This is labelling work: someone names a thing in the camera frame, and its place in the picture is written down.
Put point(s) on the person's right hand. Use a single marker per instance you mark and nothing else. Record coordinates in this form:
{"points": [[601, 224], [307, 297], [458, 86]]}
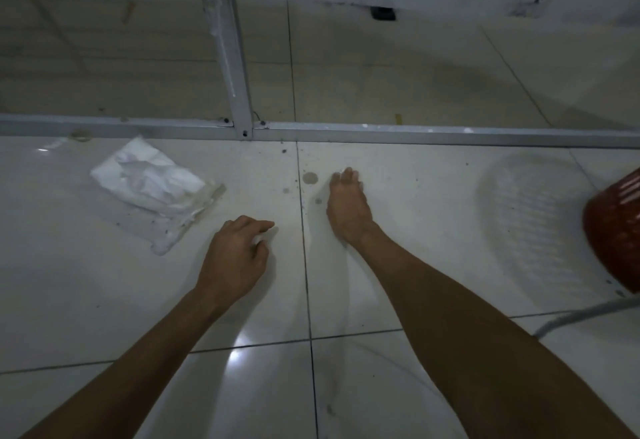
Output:
{"points": [[350, 209]]}

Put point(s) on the person's left hand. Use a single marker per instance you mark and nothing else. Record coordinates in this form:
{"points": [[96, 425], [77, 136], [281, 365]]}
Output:
{"points": [[235, 264]]}

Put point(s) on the clear pack of white tissues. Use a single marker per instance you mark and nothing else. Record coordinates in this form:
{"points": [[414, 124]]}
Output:
{"points": [[150, 184]]}

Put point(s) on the red plastic waste basket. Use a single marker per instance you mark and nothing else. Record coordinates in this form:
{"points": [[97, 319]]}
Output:
{"points": [[617, 234]]}

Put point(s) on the person's left forearm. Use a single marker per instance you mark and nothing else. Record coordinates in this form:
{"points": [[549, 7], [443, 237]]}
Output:
{"points": [[130, 373]]}

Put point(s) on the person's right forearm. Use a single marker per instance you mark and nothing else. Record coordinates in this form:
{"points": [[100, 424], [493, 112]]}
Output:
{"points": [[475, 353]]}

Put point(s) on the small black block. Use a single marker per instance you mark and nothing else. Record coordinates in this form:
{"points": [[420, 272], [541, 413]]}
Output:
{"points": [[383, 13]]}

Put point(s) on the small white paper scrap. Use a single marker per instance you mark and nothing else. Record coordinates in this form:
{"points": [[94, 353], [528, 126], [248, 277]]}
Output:
{"points": [[55, 144]]}

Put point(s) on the grey metal post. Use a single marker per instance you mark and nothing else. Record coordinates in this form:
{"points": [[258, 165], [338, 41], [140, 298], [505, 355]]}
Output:
{"points": [[232, 64]]}

